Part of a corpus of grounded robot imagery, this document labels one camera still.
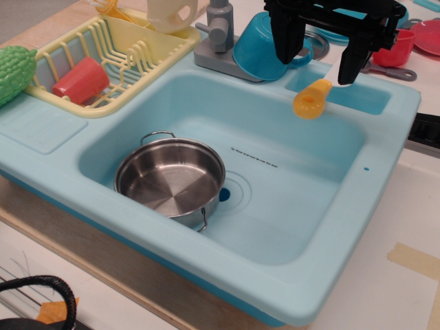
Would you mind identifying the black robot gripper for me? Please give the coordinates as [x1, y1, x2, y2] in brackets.
[264, 1, 403, 85]

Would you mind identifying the yellow handled toy knife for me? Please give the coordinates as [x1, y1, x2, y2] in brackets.
[292, 63, 344, 120]

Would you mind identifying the stainless steel pot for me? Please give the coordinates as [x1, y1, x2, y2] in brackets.
[113, 131, 226, 232]

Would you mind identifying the silver metal lid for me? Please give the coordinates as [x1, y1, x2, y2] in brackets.
[305, 30, 330, 61]

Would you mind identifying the blue plastic cup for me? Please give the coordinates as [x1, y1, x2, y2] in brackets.
[233, 12, 314, 81]

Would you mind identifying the pink plastic plate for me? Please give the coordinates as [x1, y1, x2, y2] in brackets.
[410, 19, 439, 56]

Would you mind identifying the grey toy faucet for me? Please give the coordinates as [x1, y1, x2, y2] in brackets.
[193, 0, 261, 83]

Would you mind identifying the cream plastic jug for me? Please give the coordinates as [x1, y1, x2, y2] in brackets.
[146, 0, 198, 34]

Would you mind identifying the light blue toy sink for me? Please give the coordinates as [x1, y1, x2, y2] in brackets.
[1, 54, 421, 326]

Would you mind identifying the yellow plastic utensil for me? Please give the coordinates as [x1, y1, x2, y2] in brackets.
[87, 0, 133, 23]

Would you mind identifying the yellow dish drying rack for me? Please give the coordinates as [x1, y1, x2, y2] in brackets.
[25, 8, 200, 118]

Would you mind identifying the red plastic cup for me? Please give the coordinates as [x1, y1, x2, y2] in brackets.
[52, 57, 110, 105]

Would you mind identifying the green toy bitter gourd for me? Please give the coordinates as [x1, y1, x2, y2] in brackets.
[1, 45, 37, 106]

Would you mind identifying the orange tape piece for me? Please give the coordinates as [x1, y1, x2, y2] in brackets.
[36, 301, 67, 325]

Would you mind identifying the red cup with handle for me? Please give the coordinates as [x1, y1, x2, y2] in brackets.
[373, 30, 415, 67]

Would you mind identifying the grey toy pan handle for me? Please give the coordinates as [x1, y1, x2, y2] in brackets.
[360, 61, 417, 82]

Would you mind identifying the black rail at right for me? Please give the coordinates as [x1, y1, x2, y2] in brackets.
[408, 113, 440, 149]

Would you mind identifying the black braided cable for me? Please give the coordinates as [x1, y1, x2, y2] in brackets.
[0, 274, 77, 330]

